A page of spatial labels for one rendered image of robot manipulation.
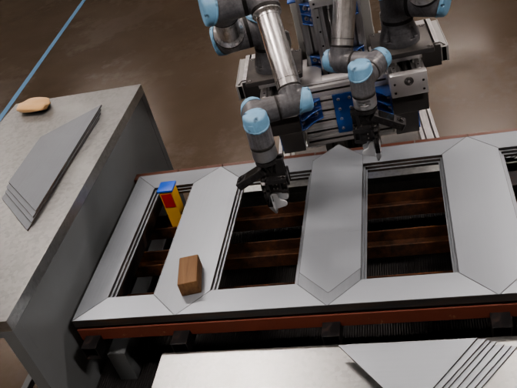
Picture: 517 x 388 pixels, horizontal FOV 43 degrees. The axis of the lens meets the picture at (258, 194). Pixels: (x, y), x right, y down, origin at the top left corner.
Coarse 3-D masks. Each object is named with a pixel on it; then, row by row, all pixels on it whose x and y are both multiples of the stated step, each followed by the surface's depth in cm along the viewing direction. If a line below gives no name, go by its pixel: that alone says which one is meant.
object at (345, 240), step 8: (336, 232) 202; (344, 232) 202; (352, 232) 201; (360, 232) 200; (304, 240) 203; (312, 240) 202; (320, 240) 201; (328, 240) 201; (336, 240) 200; (344, 240) 199; (352, 240) 198; (360, 240) 197; (304, 248) 200; (312, 248) 199; (320, 248) 199; (328, 248) 198; (336, 248) 197; (344, 248) 196; (352, 248) 195
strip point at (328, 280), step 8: (304, 272) 192; (312, 272) 191; (320, 272) 190; (328, 272) 190; (336, 272) 189; (344, 272) 188; (352, 272) 187; (312, 280) 188; (320, 280) 188; (328, 280) 187; (336, 280) 186; (344, 280) 185; (328, 288) 185
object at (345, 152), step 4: (328, 152) 239; (332, 152) 238; (336, 152) 237; (340, 152) 237; (344, 152) 236; (348, 152) 235; (352, 152) 235; (356, 152) 234; (320, 156) 238; (324, 156) 237; (328, 156) 237; (332, 156) 236; (336, 156) 235; (340, 156) 235; (344, 156) 234; (348, 156) 234; (316, 160) 236
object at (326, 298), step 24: (384, 168) 226; (504, 168) 210; (240, 192) 235; (144, 216) 236; (456, 264) 182; (120, 288) 209; (216, 288) 198; (312, 288) 186; (336, 288) 184; (240, 312) 186; (264, 312) 185; (288, 312) 184; (312, 312) 182
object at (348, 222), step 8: (336, 216) 209; (344, 216) 208; (352, 216) 207; (360, 216) 206; (312, 224) 208; (320, 224) 208; (328, 224) 207; (336, 224) 206; (344, 224) 205; (352, 224) 204; (360, 224) 203; (304, 232) 206; (312, 232) 205; (320, 232) 204; (328, 232) 203
